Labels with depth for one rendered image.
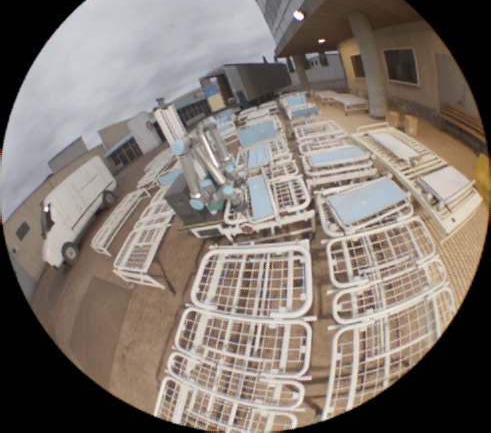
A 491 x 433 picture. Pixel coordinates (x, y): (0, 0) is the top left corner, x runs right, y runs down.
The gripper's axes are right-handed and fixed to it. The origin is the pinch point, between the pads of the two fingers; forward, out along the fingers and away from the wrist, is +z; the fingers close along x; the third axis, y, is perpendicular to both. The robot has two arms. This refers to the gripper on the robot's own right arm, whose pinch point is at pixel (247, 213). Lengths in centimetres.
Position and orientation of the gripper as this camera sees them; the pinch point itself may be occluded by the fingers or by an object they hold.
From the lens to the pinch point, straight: 153.7
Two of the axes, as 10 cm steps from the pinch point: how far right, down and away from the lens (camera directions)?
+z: 5.2, 7.0, 5.0
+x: -8.5, 4.6, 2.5
